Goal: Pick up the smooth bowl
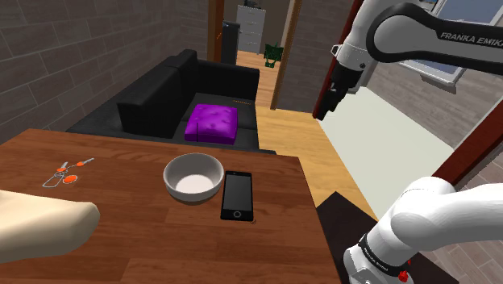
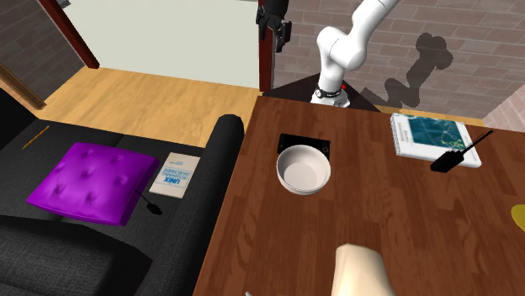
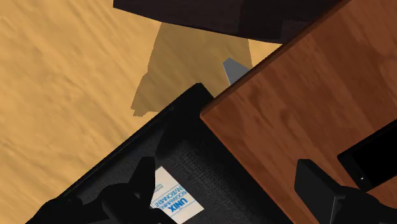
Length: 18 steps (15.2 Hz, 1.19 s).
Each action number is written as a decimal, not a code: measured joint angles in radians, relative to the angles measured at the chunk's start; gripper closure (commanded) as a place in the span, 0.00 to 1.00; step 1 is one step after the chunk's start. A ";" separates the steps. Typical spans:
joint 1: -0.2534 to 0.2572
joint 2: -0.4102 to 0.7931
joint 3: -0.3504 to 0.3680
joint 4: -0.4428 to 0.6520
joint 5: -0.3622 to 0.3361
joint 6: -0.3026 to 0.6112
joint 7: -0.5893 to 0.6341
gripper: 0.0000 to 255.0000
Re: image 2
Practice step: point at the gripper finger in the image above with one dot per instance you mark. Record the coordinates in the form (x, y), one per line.
(284, 35)
(261, 18)

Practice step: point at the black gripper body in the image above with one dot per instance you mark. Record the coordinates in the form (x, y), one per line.
(275, 7)

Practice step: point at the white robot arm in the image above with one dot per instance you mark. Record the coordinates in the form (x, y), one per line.
(334, 49)

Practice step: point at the dark robot stand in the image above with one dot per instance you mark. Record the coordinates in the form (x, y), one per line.
(295, 91)

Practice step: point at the black phone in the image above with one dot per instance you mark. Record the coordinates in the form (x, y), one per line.
(297, 141)

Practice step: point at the white bowl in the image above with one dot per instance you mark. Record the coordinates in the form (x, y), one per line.
(303, 172)

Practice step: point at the white book with teal cover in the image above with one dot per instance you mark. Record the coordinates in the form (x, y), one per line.
(426, 137)

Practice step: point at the white book with blue print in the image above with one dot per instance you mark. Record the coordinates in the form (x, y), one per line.
(174, 174)

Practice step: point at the brown wooden table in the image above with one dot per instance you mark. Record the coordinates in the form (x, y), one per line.
(369, 221)

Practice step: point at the black walkie-talkie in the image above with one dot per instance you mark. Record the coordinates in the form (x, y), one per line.
(447, 161)

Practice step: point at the small black antenna device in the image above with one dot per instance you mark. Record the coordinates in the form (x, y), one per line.
(155, 208)

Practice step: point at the purple cushion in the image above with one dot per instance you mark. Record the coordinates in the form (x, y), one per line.
(94, 180)

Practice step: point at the beige rounded object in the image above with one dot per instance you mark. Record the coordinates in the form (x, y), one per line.
(359, 272)

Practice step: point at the yellow pencil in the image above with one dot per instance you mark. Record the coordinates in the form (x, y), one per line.
(36, 137)

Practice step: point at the yellow round object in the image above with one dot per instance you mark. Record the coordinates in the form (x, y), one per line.
(519, 217)

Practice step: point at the black sofa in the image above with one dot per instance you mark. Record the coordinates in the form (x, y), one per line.
(49, 254)

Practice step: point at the dark red door frame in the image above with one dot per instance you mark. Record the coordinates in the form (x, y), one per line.
(76, 41)

